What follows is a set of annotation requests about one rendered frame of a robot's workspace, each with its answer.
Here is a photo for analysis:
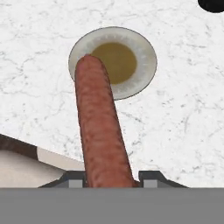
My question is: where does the white plate with olive centre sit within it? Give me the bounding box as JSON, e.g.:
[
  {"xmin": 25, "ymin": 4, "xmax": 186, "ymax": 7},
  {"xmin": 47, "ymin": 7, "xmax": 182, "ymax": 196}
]
[{"xmin": 67, "ymin": 26, "xmax": 158, "ymax": 102}]

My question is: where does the black round object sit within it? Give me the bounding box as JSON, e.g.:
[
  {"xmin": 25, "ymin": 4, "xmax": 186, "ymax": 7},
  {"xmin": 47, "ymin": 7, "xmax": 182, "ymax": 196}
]
[{"xmin": 197, "ymin": 0, "xmax": 224, "ymax": 14}]

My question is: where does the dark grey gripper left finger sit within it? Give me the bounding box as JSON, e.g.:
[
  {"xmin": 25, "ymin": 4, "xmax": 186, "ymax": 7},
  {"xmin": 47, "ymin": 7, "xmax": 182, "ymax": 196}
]
[{"xmin": 38, "ymin": 170, "xmax": 88, "ymax": 189}]

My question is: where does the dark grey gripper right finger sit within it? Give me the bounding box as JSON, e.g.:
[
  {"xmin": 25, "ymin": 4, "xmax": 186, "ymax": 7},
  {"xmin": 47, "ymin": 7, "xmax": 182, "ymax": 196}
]
[{"xmin": 137, "ymin": 170, "xmax": 188, "ymax": 189}]

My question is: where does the brown sausage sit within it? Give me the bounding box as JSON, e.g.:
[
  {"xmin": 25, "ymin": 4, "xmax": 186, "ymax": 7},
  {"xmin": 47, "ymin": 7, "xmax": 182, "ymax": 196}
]
[{"xmin": 73, "ymin": 53, "xmax": 140, "ymax": 189}]

